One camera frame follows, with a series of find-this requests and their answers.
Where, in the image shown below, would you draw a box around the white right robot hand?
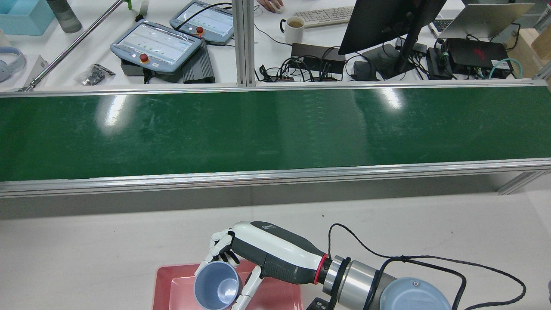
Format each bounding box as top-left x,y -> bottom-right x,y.
199,221 -> 328,310

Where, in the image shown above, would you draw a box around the blue plastic cup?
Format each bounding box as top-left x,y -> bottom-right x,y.
194,261 -> 243,310

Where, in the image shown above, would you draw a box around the pink plastic box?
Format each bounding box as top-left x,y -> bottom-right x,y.
152,260 -> 304,310

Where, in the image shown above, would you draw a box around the cardboard box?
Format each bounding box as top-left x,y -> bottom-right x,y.
504,28 -> 551,78

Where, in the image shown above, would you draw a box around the light blue storage box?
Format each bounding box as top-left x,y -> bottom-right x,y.
0,0 -> 56,36

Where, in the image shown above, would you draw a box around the green belt conveyor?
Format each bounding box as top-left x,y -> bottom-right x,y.
0,82 -> 551,198

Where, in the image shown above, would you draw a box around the black finned power supply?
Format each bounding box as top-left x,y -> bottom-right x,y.
183,39 -> 216,84

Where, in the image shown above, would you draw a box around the large grey teach pendant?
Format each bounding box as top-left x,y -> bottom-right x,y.
110,19 -> 203,74

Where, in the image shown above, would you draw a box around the small grey teach pendant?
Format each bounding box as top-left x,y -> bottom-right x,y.
169,0 -> 235,45

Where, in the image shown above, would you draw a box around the white keyboard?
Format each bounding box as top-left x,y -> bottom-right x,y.
294,6 -> 356,28

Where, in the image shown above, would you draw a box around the plastic bag of screws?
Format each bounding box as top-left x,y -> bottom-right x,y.
75,64 -> 116,86

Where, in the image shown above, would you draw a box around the black monitor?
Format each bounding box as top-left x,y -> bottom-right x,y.
338,0 -> 448,80

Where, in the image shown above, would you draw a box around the black mini computer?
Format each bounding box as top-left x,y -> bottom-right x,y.
446,38 -> 514,71

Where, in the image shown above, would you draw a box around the metal rod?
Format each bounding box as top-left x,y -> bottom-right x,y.
19,0 -> 125,92

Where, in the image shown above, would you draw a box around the silver laptop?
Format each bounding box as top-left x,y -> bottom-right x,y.
428,3 -> 536,39

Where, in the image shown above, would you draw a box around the grey bottle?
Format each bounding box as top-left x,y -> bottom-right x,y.
46,0 -> 82,34

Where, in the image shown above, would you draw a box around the light blue headphones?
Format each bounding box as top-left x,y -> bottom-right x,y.
0,46 -> 26,83

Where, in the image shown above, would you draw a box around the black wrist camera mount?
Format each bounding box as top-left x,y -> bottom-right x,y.
306,297 -> 341,310

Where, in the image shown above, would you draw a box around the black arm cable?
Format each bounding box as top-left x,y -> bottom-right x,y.
328,223 -> 526,310

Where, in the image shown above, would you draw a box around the black cable hub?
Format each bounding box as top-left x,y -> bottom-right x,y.
291,42 -> 346,74

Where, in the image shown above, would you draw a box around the aluminium post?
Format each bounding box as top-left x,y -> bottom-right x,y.
232,0 -> 257,87

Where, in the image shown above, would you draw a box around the white mug black handle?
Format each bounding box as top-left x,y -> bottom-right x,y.
280,16 -> 306,45

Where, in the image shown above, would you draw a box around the black pendant cable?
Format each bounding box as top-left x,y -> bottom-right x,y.
174,2 -> 233,31

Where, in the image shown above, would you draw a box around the teal cable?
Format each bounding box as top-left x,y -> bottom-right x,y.
489,58 -> 523,79

